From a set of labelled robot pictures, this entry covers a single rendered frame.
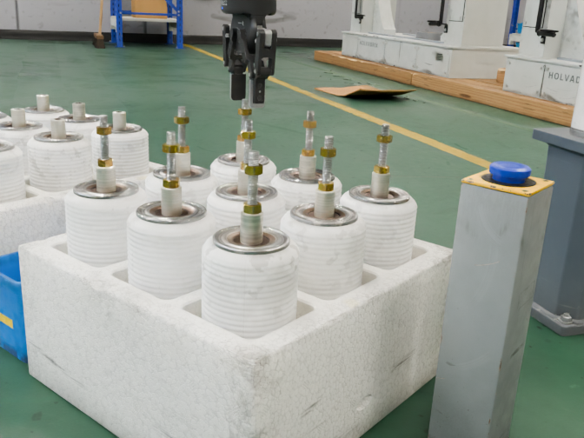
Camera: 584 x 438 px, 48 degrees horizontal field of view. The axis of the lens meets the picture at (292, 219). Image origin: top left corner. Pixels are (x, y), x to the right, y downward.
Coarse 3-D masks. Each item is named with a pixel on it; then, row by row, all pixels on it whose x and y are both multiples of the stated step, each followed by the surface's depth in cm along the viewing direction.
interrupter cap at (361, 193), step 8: (352, 192) 81; (360, 192) 82; (368, 192) 83; (392, 192) 83; (400, 192) 83; (360, 200) 79; (368, 200) 79; (376, 200) 78; (384, 200) 79; (392, 200) 79; (400, 200) 79; (408, 200) 80
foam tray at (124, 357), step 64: (64, 256) 77; (448, 256) 83; (64, 320) 76; (128, 320) 67; (192, 320) 63; (320, 320) 65; (384, 320) 74; (64, 384) 79; (128, 384) 70; (192, 384) 63; (256, 384) 58; (320, 384) 66; (384, 384) 78
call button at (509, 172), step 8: (496, 168) 65; (504, 168) 65; (512, 168) 65; (520, 168) 65; (528, 168) 65; (496, 176) 66; (504, 176) 65; (512, 176) 64; (520, 176) 64; (528, 176) 65
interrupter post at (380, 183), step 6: (372, 174) 81; (378, 174) 80; (384, 174) 80; (372, 180) 81; (378, 180) 80; (384, 180) 80; (372, 186) 81; (378, 186) 80; (384, 186) 80; (372, 192) 81; (378, 192) 81; (384, 192) 81
